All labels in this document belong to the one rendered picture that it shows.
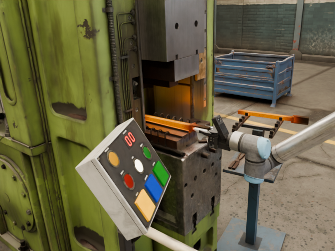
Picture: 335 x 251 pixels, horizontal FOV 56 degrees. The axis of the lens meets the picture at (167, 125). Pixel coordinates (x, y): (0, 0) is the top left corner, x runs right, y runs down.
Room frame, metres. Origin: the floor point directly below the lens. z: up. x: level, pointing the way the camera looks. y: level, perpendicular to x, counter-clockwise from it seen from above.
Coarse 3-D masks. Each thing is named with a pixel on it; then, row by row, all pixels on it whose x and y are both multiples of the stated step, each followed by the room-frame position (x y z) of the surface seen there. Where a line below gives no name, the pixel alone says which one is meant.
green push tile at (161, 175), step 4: (156, 164) 1.04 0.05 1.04; (160, 164) 1.06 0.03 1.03; (156, 168) 1.02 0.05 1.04; (160, 168) 1.04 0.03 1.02; (156, 172) 1.00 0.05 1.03; (160, 172) 1.02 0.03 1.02; (164, 172) 1.05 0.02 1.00; (156, 176) 1.00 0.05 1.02; (160, 176) 1.01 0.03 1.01; (164, 176) 1.03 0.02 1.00; (160, 180) 0.99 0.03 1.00; (164, 180) 1.01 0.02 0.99; (164, 184) 0.99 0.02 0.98
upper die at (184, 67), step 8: (192, 56) 1.49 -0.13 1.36; (144, 64) 1.49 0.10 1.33; (152, 64) 1.46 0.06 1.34; (160, 64) 1.43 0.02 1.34; (168, 64) 1.40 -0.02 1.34; (176, 64) 1.39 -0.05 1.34; (184, 64) 1.44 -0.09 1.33; (192, 64) 1.49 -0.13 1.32; (144, 72) 1.49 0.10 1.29; (152, 72) 1.46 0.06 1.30; (160, 72) 1.43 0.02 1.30; (168, 72) 1.40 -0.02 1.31; (176, 72) 1.39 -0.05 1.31; (184, 72) 1.44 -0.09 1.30; (192, 72) 1.49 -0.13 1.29; (168, 80) 1.40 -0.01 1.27; (176, 80) 1.39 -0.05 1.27
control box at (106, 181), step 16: (128, 128) 1.04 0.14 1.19; (112, 144) 0.90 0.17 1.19; (128, 144) 0.97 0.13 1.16; (144, 144) 1.07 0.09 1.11; (96, 160) 0.80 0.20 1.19; (128, 160) 0.92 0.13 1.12; (144, 160) 1.00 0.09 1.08; (160, 160) 1.09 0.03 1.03; (96, 176) 0.80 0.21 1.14; (112, 176) 0.80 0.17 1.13; (144, 176) 0.94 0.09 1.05; (96, 192) 0.80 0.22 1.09; (112, 192) 0.79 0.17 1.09; (128, 192) 0.81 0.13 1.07; (112, 208) 0.79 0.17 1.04; (128, 208) 0.78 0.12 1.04; (128, 224) 0.78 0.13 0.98; (144, 224) 0.78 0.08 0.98
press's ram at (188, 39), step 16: (144, 0) 1.41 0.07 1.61; (160, 0) 1.35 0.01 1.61; (176, 0) 1.40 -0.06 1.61; (192, 0) 1.49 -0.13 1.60; (144, 16) 1.41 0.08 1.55; (160, 16) 1.35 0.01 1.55; (176, 16) 1.40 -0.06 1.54; (192, 16) 1.49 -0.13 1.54; (144, 32) 1.41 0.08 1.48; (160, 32) 1.36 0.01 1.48; (176, 32) 1.39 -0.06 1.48; (192, 32) 1.49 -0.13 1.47; (144, 48) 1.42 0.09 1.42; (160, 48) 1.36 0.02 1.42; (176, 48) 1.39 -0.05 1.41; (192, 48) 1.49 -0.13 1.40
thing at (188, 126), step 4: (148, 116) 1.65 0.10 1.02; (152, 116) 1.65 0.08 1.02; (148, 120) 1.63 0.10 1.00; (152, 120) 1.61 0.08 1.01; (156, 120) 1.60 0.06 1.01; (160, 120) 1.58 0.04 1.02; (164, 120) 1.57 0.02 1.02; (168, 120) 1.56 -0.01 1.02; (172, 120) 1.56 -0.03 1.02; (164, 124) 1.56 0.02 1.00; (168, 124) 1.54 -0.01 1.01; (172, 124) 1.53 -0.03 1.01; (176, 124) 1.51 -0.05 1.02; (180, 124) 1.49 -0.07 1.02; (184, 124) 1.49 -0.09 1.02; (188, 124) 1.48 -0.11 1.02; (192, 124) 1.46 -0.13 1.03; (196, 124) 1.47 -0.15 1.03; (184, 128) 1.48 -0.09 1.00; (188, 128) 1.46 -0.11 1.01; (192, 128) 1.46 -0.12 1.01; (204, 128) 1.41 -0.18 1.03; (208, 128) 1.40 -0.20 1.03
